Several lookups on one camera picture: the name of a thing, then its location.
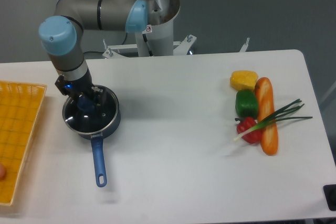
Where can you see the blue saucepan with handle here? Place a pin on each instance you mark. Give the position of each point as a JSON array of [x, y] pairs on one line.
[[96, 141]]

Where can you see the glass pot lid blue knob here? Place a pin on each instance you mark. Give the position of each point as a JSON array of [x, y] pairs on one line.
[[102, 114]]

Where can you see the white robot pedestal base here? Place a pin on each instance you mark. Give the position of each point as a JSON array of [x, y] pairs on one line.
[[158, 37]]

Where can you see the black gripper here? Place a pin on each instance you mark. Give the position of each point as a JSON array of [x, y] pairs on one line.
[[82, 91]]

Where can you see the red bell pepper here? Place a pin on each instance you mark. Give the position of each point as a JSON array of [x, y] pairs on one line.
[[247, 130]]

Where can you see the green bell pepper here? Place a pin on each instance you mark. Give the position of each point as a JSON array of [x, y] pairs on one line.
[[246, 104]]

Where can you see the orange baguette bread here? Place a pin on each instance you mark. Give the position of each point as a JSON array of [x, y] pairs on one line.
[[265, 99]]

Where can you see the yellow bell pepper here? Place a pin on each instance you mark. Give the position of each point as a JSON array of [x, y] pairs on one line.
[[243, 80]]

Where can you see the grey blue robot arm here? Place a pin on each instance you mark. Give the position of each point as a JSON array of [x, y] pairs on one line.
[[61, 34]]

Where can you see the green spring onion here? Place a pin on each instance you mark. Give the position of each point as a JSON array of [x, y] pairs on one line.
[[280, 114]]

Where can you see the black device at table edge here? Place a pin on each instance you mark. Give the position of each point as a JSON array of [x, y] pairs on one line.
[[330, 194]]

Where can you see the yellow woven basket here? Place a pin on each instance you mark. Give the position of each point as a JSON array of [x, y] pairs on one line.
[[20, 106]]

